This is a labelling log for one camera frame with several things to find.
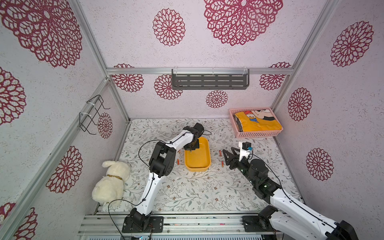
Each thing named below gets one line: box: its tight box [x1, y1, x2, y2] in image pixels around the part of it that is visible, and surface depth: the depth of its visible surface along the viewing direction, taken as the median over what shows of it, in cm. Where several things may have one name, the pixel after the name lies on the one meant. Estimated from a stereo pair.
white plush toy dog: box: [92, 160, 131, 207], surface depth 81 cm
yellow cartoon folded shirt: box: [234, 109, 283, 132], surface depth 111 cm
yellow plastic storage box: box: [184, 137, 212, 172], surface depth 101 cm
